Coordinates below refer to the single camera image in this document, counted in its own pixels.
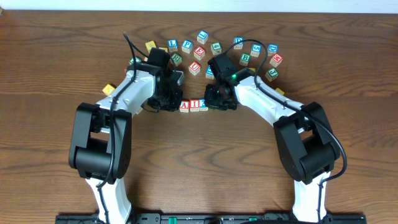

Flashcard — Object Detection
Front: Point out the red letter A block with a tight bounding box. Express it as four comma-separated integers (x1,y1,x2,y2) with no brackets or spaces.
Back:
179,100,190,113

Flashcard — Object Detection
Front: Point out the blue number 2 block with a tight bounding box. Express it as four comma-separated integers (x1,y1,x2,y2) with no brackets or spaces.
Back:
199,99,208,111

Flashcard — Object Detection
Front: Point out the red letter I block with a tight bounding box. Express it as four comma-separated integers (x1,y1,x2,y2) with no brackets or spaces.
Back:
190,100,200,112

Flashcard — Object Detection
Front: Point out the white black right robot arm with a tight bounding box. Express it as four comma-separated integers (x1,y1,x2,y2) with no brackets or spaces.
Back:
205,53,346,223

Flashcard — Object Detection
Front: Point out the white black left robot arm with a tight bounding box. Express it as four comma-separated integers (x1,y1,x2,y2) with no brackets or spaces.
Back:
55,49,184,223

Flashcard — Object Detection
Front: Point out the blue letter H block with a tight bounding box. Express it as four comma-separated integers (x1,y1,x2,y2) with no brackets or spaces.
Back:
205,66,215,80

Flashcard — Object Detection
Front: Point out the red letter U block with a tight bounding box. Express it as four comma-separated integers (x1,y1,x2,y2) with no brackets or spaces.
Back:
188,61,201,76

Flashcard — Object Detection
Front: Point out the green letter R block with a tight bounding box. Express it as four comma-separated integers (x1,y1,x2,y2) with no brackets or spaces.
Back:
171,53,182,67

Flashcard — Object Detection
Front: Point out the green letter B block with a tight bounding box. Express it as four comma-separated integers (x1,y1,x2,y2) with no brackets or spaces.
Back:
239,53,251,67

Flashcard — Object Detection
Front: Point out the green number 4 block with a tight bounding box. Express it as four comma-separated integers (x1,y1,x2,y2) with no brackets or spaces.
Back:
211,42,223,55

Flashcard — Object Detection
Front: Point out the red letter E block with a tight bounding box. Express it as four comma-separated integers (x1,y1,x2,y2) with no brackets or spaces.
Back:
193,46,206,60

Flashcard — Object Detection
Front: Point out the green letter L block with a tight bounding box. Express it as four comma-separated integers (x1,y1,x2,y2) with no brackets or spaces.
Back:
129,57,142,65

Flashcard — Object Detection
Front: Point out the blue letter L block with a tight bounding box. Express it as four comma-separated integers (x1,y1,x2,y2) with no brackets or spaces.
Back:
167,39,178,52

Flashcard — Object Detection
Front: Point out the green letter J block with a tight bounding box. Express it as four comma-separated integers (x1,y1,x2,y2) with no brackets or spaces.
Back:
266,68,279,82

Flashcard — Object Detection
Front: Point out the blue letter P block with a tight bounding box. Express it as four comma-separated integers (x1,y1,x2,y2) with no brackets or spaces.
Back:
182,40,193,54

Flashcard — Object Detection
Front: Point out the yellow block top left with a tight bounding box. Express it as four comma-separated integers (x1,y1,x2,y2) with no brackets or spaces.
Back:
145,40,157,53

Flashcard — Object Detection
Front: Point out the yellow block far right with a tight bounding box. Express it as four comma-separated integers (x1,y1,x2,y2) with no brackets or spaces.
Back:
275,88,285,96

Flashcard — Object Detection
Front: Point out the blue letter S block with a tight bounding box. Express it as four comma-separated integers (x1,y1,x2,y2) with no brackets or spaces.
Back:
250,44,262,57

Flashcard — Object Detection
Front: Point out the blue letter d block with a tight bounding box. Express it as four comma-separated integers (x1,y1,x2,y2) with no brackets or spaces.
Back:
267,44,279,57
233,37,244,49

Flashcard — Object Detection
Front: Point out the yellow block far left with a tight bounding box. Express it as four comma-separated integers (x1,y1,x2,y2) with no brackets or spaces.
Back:
102,83,116,96

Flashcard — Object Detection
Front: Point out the blue block top centre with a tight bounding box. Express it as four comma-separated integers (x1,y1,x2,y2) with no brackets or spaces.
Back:
197,30,209,45

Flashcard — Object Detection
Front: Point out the red letter M block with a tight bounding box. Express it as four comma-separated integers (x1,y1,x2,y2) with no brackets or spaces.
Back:
269,54,284,68

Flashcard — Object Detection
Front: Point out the blue letter D block right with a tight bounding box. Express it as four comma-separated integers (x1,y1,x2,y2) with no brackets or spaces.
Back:
267,44,279,57

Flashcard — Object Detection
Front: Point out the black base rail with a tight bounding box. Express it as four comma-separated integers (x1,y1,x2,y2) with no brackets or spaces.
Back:
55,213,367,224

